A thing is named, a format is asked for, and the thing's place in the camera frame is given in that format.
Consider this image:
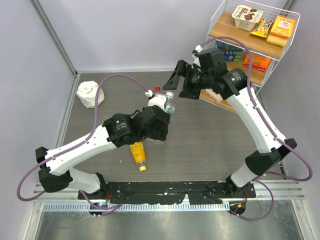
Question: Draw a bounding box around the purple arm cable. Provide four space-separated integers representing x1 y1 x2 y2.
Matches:
199 36 313 222
16 73 151 217

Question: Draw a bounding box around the clear bottle blue green label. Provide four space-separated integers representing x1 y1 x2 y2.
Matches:
154 90 177 146

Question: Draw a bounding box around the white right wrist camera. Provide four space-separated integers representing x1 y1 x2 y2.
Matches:
192 45 203 60

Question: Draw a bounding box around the blue green box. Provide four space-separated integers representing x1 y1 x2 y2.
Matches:
216 40 244 62

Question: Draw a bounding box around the crumpled white paper towel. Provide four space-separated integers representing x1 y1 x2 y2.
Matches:
76 80 99 109

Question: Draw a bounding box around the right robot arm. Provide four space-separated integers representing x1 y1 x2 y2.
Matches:
162 48 297 198

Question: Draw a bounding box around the white bottle cap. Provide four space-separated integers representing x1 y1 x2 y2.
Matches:
166 91 174 98

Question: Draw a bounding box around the white slotted cable duct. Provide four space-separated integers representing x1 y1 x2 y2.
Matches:
42 201 230 212

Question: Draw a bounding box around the orange snack box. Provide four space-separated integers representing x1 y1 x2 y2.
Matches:
243 53 271 73

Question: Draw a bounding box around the white pink small box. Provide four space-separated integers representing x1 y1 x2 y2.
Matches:
205 88 223 103

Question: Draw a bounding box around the white wire shelf rack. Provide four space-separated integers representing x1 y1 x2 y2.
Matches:
197 0 301 113

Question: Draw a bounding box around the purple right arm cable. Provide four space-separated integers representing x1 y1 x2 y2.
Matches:
199 36 313 222

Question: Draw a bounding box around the yellow label bottle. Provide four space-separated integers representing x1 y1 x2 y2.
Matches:
129 142 147 172

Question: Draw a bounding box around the yellow candy bag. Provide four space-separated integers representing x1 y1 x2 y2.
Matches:
250 18 274 39

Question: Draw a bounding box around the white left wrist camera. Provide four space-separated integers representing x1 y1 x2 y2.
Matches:
144 90 167 111

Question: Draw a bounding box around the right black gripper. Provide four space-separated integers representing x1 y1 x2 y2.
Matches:
163 59 214 100

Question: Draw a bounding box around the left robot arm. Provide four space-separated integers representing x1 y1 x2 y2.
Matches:
36 106 171 199

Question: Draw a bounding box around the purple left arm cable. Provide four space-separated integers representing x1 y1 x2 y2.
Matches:
16 73 151 217

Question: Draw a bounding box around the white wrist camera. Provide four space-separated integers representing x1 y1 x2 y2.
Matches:
144 90 167 111
192 45 203 60

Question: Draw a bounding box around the white yogurt cup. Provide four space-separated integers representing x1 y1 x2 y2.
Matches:
231 5 264 32

